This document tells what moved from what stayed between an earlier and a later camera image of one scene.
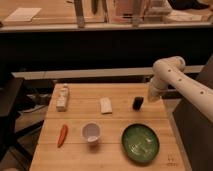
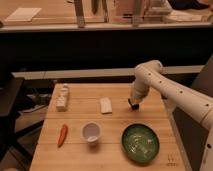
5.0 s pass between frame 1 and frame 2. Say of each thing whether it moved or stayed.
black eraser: stayed
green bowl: stayed
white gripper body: moved
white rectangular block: stayed
